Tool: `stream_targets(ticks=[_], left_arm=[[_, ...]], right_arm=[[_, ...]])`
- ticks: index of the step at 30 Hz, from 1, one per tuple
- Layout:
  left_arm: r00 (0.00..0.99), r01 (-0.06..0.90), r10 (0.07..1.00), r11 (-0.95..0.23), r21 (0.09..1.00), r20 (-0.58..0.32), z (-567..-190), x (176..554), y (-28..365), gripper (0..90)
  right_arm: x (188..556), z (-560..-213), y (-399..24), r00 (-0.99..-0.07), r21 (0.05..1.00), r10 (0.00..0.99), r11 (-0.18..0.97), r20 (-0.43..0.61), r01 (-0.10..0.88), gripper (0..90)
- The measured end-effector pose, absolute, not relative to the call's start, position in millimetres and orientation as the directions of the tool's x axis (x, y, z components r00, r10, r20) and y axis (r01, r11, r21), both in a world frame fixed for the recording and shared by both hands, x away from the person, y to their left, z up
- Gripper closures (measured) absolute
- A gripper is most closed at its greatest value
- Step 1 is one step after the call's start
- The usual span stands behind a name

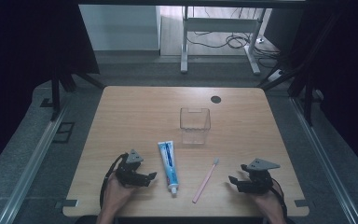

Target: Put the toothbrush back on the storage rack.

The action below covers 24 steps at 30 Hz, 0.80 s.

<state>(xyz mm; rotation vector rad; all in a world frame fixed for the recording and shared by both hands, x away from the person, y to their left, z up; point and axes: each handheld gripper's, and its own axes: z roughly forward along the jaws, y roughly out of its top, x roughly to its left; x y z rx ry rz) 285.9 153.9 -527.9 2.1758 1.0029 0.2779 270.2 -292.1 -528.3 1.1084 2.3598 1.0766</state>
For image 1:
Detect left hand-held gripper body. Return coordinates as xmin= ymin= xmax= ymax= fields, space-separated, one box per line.
xmin=115 ymin=148 xmax=151 ymax=188

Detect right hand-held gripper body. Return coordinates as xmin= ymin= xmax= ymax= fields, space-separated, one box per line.
xmin=240 ymin=158 xmax=282 ymax=196

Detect blue and white toothpaste tube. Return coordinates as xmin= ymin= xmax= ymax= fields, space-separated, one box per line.
xmin=157 ymin=140 xmax=181 ymax=196

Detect pink toothbrush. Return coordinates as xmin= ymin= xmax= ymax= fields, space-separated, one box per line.
xmin=191 ymin=157 xmax=220 ymax=204

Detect clear plastic container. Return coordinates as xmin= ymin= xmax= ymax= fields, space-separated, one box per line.
xmin=179 ymin=106 xmax=212 ymax=146

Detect person's left hand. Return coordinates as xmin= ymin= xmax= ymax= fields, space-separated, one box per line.
xmin=100 ymin=172 xmax=137 ymax=217

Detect person's right hand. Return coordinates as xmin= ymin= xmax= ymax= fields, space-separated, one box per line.
xmin=254 ymin=189 xmax=286 ymax=217

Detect black metal stand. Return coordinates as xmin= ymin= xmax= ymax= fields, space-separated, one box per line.
xmin=256 ymin=12 xmax=344 ymax=127
xmin=49 ymin=60 xmax=106 ymax=122

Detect white power strip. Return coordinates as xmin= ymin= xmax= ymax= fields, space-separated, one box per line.
xmin=266 ymin=68 xmax=285 ymax=83

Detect dark curtain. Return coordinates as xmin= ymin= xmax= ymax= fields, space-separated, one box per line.
xmin=287 ymin=0 xmax=358 ymax=181
xmin=0 ymin=0 xmax=101 ymax=180

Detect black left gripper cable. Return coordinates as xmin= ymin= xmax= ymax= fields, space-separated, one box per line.
xmin=99 ymin=153 xmax=129 ymax=210

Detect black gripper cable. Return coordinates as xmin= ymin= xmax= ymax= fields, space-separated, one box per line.
xmin=270 ymin=178 xmax=289 ymax=218
xmin=99 ymin=153 xmax=129 ymax=210

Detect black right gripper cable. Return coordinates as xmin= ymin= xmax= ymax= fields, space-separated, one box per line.
xmin=270 ymin=178 xmax=289 ymax=218

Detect aluminium rail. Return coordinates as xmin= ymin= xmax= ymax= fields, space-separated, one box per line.
xmin=0 ymin=101 xmax=71 ymax=224
xmin=289 ymin=96 xmax=357 ymax=224

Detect black floor cables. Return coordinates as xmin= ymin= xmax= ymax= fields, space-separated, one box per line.
xmin=186 ymin=7 xmax=282 ymax=68

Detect white metal desk frame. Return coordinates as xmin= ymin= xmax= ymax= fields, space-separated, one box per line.
xmin=180 ymin=5 xmax=267 ymax=77

